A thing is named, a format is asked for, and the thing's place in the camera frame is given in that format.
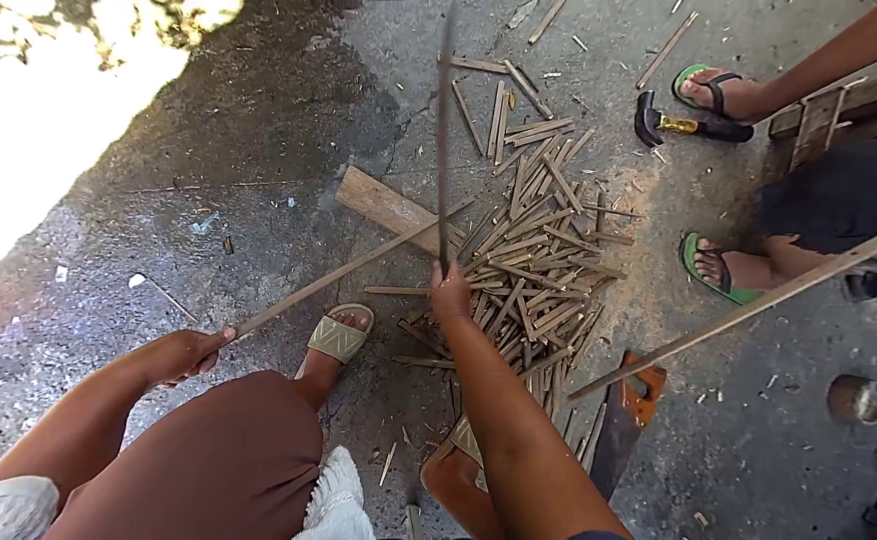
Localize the long dark wooden strip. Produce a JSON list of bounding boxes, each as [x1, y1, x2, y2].
[[437, 0, 457, 277]]

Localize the person's right forearm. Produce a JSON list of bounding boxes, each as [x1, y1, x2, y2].
[[443, 313, 636, 540]]

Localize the person's legs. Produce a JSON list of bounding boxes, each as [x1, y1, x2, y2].
[[44, 302, 510, 540]]

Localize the green flip-flop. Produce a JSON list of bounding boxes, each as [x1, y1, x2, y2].
[[671, 63, 743, 120], [680, 231, 764, 306]]

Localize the black and yellow claw hammer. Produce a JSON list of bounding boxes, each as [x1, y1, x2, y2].
[[634, 90, 755, 149]]

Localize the handsaw with orange handle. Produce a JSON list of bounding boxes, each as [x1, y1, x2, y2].
[[587, 349, 667, 504]]

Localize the round brown metal can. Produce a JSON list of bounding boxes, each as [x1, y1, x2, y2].
[[826, 373, 877, 426]]

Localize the person's left forearm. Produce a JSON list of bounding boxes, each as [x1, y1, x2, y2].
[[0, 341, 153, 540]]

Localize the person's left hand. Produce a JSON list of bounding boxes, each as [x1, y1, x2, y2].
[[129, 327, 237, 390]]

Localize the flat wooden board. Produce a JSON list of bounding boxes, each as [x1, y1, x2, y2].
[[335, 165, 467, 260]]

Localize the long light wooden strip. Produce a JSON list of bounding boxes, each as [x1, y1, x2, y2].
[[230, 196, 476, 343]]

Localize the pile of wooden sticks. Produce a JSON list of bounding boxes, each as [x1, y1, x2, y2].
[[392, 116, 645, 470]]

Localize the long brown wooden batten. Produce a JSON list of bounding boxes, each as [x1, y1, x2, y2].
[[567, 216, 877, 402]]

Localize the thin brown twig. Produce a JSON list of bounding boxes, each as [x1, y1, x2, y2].
[[146, 276, 199, 324]]

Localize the low wooden stool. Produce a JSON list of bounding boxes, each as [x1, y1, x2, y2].
[[762, 69, 877, 183]]

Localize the person's right hand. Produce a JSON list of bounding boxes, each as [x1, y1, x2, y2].
[[430, 258, 473, 324]]

